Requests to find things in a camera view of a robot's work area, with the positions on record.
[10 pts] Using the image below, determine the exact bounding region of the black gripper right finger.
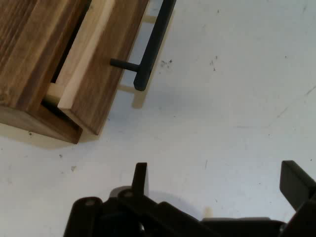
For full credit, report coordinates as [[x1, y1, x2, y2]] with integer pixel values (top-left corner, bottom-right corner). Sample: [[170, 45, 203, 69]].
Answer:
[[279, 160, 316, 237]]

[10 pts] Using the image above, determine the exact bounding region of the dark wooden drawer cabinet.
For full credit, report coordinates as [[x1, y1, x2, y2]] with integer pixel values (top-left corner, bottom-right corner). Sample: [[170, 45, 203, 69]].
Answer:
[[0, 0, 92, 145]]

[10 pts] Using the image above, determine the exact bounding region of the wooden drawer with black handle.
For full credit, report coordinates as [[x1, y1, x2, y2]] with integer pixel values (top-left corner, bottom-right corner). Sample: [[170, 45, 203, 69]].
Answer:
[[45, 0, 177, 136]]

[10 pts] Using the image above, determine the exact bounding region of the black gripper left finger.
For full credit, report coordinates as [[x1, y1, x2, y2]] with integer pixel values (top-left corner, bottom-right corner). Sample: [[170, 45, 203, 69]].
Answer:
[[63, 162, 214, 237]]

